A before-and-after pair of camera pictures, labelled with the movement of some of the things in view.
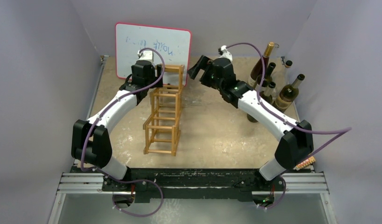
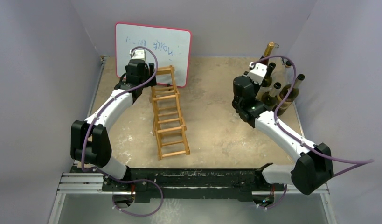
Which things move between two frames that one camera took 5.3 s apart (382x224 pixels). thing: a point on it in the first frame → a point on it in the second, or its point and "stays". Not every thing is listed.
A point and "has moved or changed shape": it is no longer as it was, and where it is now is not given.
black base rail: [201, 185] stays
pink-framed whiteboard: [174, 44] stays
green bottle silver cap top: [267, 94] has moved or changed shape
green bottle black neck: [268, 77] stays
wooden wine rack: [163, 129] has moved or changed shape
